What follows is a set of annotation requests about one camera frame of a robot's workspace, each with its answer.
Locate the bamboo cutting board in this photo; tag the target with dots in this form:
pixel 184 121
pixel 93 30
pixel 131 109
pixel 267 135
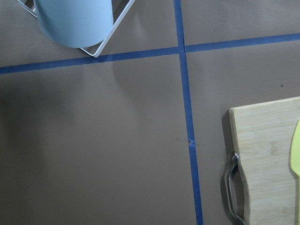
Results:
pixel 262 135

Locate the long blue tape strip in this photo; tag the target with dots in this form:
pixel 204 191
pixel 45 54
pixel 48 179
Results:
pixel 188 112

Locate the light blue plastic cup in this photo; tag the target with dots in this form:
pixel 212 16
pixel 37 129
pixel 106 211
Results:
pixel 75 23

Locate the yellow-green plastic knife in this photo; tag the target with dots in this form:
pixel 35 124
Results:
pixel 295 151

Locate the crossing blue tape strip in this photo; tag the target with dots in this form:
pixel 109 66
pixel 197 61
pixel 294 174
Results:
pixel 149 53

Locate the metal cutting board handle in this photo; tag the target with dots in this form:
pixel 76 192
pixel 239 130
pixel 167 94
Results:
pixel 234 161

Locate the white wire rack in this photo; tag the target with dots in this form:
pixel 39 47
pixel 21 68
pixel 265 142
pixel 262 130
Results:
pixel 120 8

